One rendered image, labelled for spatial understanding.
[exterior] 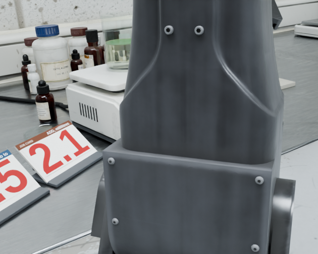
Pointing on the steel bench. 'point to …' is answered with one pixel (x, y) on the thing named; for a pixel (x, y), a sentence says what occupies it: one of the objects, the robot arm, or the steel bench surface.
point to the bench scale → (313, 28)
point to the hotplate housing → (95, 110)
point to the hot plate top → (101, 77)
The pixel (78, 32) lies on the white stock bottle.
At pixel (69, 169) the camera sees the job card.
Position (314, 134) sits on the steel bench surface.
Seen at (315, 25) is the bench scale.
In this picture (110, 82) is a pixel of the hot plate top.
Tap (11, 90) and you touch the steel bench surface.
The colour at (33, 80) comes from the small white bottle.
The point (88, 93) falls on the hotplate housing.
